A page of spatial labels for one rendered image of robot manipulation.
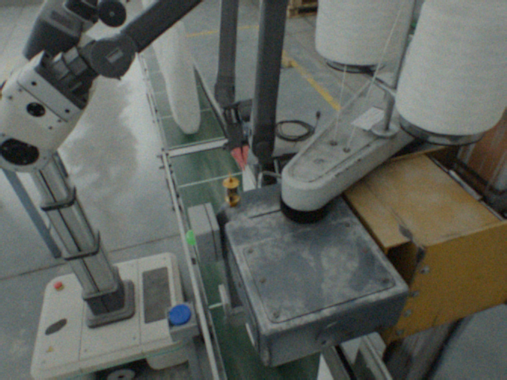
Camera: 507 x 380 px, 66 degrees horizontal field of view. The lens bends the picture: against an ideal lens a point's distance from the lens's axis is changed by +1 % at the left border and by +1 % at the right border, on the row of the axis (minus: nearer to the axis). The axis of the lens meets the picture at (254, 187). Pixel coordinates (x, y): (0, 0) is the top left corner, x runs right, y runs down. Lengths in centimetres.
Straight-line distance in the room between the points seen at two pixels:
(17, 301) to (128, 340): 90
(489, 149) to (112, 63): 74
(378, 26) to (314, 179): 28
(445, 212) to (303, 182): 27
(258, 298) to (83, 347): 141
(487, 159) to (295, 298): 45
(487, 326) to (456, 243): 165
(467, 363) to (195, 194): 159
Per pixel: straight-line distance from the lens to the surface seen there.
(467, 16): 53
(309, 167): 67
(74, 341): 196
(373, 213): 72
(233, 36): 130
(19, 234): 298
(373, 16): 73
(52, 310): 210
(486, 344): 230
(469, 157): 85
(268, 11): 88
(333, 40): 75
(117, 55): 87
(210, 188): 225
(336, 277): 61
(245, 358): 160
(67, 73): 91
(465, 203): 80
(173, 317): 116
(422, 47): 56
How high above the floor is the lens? 183
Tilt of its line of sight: 41 degrees down
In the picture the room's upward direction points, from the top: 3 degrees counter-clockwise
